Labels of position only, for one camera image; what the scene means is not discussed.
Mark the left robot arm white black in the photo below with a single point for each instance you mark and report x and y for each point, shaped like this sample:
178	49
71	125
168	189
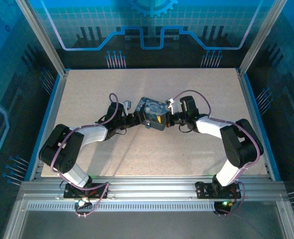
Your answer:
94	135

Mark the starry night print tin box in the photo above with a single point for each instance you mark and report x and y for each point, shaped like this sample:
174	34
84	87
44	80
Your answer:
152	109

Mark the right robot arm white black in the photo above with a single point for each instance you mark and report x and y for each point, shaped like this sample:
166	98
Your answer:
209	127

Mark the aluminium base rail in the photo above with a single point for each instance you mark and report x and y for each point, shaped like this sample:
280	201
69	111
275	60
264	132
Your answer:
149	186

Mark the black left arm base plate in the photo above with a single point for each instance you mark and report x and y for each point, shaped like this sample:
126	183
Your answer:
68	193

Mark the aluminium frame post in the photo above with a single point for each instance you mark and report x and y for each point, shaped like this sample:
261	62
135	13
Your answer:
261	37
42	39

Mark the blue table edge strip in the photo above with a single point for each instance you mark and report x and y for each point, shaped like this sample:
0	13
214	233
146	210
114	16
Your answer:
49	112
256	112

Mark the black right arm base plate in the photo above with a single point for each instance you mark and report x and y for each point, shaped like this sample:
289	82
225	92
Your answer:
201	191

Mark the aluminium table side rail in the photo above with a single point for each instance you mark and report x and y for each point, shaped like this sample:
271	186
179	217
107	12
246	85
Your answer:
56	112
250	112

